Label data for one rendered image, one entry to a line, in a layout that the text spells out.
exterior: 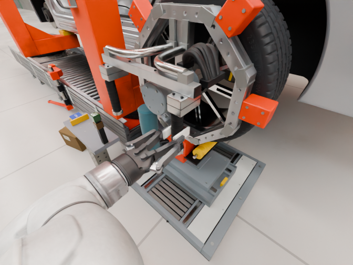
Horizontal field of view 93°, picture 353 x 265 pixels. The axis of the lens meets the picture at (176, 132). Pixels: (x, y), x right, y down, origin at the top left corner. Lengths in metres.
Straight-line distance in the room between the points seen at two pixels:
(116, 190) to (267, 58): 0.55
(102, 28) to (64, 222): 0.85
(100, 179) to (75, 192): 0.05
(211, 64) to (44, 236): 0.45
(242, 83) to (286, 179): 1.20
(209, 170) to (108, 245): 1.02
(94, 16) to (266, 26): 0.69
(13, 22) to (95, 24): 1.94
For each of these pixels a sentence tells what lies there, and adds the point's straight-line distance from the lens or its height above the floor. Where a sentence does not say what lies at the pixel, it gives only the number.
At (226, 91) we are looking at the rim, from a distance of 0.73.
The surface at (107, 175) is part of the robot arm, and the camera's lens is 0.38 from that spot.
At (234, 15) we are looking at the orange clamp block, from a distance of 0.55.
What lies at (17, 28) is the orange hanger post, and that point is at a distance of 2.84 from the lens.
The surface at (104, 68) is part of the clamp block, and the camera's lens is 0.67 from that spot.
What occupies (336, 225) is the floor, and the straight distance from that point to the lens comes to 1.61.
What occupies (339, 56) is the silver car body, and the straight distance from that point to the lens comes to 0.94.
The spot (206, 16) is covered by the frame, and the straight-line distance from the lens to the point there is 0.59.
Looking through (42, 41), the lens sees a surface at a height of 0.66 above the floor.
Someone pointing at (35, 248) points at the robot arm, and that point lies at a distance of 0.25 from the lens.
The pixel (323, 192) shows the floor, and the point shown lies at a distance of 1.73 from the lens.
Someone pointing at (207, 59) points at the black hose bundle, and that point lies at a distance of 0.48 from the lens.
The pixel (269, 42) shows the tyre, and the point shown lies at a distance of 0.63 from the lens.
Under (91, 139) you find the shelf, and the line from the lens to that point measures 1.17.
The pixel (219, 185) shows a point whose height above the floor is 0.15.
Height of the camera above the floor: 1.16
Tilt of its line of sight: 41 degrees down
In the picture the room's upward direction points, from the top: straight up
